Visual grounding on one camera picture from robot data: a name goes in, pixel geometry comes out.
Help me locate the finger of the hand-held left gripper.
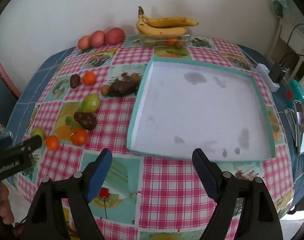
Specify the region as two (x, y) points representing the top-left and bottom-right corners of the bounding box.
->
(20, 135), (43, 153)

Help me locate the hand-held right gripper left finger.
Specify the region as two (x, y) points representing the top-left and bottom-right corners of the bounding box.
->
(22, 148), (113, 240)

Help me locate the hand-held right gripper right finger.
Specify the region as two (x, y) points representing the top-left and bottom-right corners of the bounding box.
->
(192, 148), (283, 240)

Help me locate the teal cardboard tray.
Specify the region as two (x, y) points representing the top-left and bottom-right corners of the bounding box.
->
(127, 57), (276, 162)

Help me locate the large green mango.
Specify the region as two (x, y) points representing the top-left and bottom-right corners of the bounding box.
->
(81, 93), (101, 113)

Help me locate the small dark brown avocado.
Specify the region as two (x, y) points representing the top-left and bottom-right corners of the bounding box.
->
(70, 74), (81, 89)

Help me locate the person's left hand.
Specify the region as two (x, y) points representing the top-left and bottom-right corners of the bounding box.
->
(0, 181), (15, 226)

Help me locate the small green mango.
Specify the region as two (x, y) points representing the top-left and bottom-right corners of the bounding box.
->
(31, 127), (46, 143)

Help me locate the large dark brown avocado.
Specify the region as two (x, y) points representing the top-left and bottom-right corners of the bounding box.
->
(110, 80), (136, 97)

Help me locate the smartphone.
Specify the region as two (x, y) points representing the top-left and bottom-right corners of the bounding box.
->
(294, 100), (304, 155)

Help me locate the small pale red apple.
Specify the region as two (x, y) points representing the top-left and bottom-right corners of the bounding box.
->
(78, 35), (91, 50)

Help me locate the white power strip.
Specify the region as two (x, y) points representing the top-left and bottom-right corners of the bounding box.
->
(256, 64), (280, 92)

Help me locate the teal box with red label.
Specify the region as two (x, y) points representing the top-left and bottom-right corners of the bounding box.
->
(285, 79), (304, 108)

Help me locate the black charger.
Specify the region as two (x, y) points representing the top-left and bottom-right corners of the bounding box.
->
(269, 63), (287, 84)

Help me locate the clear plastic container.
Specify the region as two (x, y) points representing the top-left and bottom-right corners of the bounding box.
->
(138, 29), (192, 48)

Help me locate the yellow banana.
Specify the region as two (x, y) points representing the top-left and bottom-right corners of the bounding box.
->
(136, 15), (187, 36)
(138, 6), (199, 29)

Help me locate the white shelf unit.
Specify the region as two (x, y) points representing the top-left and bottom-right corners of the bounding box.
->
(267, 17), (304, 82)

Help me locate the black cable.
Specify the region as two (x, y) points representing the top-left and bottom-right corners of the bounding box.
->
(279, 23), (304, 67)

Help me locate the teal patterned wall plate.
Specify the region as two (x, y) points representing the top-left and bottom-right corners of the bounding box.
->
(272, 0), (290, 18)

